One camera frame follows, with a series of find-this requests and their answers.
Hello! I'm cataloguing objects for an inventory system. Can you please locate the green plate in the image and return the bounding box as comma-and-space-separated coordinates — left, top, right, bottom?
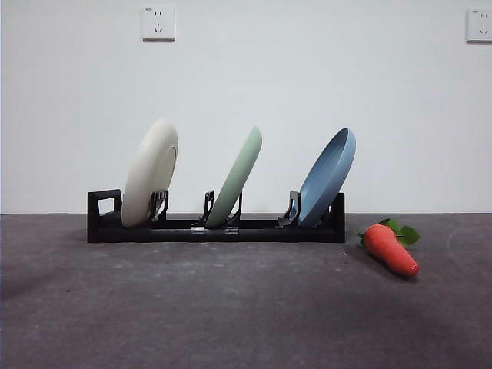
206, 125, 264, 228

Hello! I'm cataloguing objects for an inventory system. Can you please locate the orange carrot with green leaves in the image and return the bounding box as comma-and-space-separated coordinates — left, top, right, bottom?
354, 218, 421, 277

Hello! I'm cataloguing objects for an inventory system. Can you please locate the blue plate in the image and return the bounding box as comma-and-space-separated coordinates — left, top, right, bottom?
297, 127, 357, 228

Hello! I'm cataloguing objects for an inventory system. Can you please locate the white plate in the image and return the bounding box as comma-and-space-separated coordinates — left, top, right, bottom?
121, 118, 180, 228

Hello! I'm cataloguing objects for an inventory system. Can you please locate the black plate rack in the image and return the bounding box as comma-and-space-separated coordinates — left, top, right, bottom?
87, 188, 346, 244

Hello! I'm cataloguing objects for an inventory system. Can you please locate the white wall socket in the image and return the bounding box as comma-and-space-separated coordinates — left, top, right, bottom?
142, 5, 176, 42
465, 8, 492, 43

